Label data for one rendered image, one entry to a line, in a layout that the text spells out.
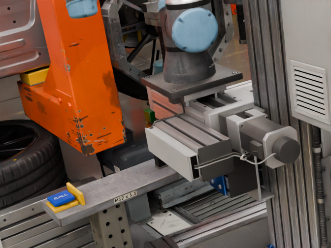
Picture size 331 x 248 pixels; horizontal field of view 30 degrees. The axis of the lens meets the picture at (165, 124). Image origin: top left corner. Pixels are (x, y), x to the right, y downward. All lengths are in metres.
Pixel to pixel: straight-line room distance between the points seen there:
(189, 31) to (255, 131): 0.30
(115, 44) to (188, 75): 0.65
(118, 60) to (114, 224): 0.63
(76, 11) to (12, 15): 1.01
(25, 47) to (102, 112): 0.55
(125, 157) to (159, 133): 0.78
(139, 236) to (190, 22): 1.07
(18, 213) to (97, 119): 0.42
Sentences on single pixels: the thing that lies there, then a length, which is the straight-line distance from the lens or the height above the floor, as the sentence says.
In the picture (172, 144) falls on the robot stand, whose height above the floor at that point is 0.73.
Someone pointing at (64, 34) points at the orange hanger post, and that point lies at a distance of 2.03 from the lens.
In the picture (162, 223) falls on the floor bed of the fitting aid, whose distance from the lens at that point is 2.54.
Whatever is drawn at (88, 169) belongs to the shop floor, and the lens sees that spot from 3.40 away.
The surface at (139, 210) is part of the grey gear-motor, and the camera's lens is 2.56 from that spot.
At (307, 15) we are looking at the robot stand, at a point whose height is 1.02.
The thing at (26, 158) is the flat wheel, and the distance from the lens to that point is 2.31.
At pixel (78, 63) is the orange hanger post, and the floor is 0.84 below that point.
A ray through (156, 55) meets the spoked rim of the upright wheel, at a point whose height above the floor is 0.72.
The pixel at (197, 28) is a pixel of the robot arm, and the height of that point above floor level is 0.99.
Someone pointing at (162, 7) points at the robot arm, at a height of 1.03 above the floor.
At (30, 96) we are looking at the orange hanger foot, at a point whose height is 0.64.
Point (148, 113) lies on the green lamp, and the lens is 2.03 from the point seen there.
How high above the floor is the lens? 1.30
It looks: 20 degrees down
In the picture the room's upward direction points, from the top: 10 degrees counter-clockwise
